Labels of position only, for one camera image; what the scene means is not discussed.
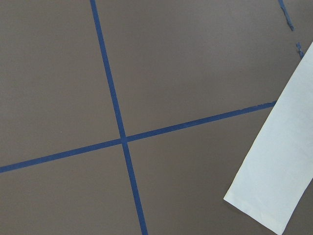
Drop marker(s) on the cream long-sleeve cat shirt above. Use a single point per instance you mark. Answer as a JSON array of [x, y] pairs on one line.
[[279, 165]]

